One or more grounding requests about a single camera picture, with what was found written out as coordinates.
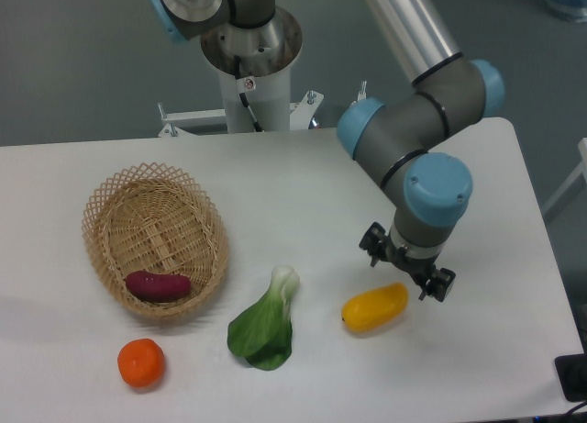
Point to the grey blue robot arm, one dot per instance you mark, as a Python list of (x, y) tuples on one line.
[(394, 145)]

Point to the black device at table edge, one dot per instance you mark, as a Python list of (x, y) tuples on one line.
[(571, 371)]

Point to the woven wicker basket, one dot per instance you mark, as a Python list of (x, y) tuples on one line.
[(155, 218)]

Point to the orange tangerine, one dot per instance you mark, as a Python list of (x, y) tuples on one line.
[(141, 363)]

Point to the purple sweet potato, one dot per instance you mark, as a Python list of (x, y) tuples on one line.
[(154, 287)]

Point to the white frame at right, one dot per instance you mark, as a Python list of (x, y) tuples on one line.
[(569, 188)]

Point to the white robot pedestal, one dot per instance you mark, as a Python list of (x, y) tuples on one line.
[(253, 67)]

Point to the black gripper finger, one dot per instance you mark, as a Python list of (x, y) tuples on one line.
[(438, 285), (375, 243)]

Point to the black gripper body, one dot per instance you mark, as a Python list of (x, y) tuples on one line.
[(418, 262)]

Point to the yellow mango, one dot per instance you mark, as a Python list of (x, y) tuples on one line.
[(372, 309)]

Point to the green bok choy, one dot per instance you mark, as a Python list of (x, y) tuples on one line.
[(262, 335)]

